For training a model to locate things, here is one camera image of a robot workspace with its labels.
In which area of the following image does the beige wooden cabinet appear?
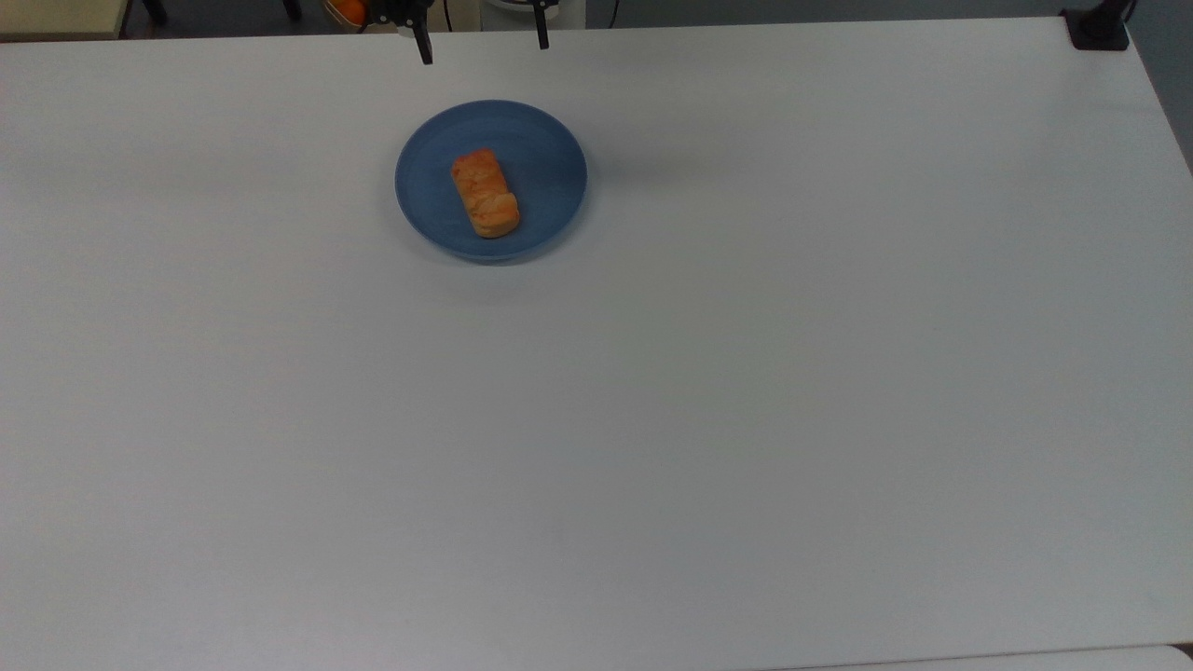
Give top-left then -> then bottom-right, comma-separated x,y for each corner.
0,0 -> 130,40

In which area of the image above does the blue round plate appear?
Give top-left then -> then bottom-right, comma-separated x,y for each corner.
394,99 -> 589,263

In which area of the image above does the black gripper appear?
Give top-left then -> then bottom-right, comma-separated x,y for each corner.
370,0 -> 552,66

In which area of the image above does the orange-brown bread loaf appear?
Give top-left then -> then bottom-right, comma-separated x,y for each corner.
451,149 -> 522,240

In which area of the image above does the black camera stand clamp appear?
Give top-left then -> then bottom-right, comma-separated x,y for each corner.
1061,0 -> 1136,51

